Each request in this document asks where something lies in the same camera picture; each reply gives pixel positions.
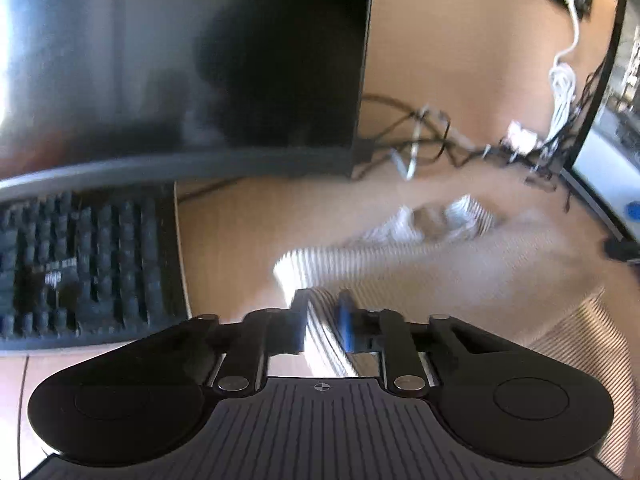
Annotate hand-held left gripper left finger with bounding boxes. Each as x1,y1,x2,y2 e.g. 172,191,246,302
175,290,310,393

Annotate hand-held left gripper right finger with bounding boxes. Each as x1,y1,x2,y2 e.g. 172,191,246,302
337,290,481,395

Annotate grey striped cloth garment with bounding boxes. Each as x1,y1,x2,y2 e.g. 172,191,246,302
272,195,640,480

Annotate computer case with glass side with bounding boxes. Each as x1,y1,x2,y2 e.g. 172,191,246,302
560,0,640,247

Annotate crumpled white tissue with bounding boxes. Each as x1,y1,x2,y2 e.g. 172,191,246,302
501,121,544,157

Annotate black keyboard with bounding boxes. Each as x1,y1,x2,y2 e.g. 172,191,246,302
0,182,193,353

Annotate black computer monitor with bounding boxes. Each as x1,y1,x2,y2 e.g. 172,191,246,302
0,0,377,206

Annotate tangled thin black cables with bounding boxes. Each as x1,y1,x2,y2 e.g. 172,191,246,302
481,60,617,212

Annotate white power cable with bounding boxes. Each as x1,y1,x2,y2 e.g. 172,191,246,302
541,0,584,150

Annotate grey cable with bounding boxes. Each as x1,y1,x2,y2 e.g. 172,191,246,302
394,106,452,182

